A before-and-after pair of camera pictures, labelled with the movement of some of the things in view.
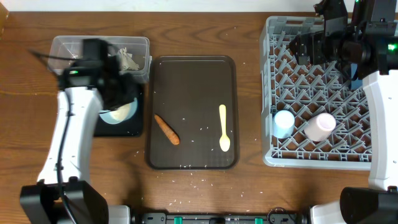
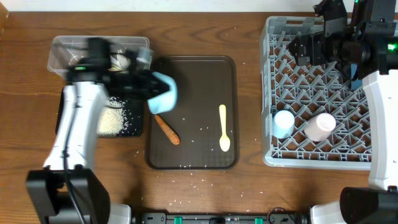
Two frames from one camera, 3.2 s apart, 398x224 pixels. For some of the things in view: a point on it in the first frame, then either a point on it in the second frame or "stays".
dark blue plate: x=354 y=83 stays
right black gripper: x=316 y=40 stays
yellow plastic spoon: x=224 y=144 stays
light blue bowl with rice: x=120 y=115 → x=165 y=101
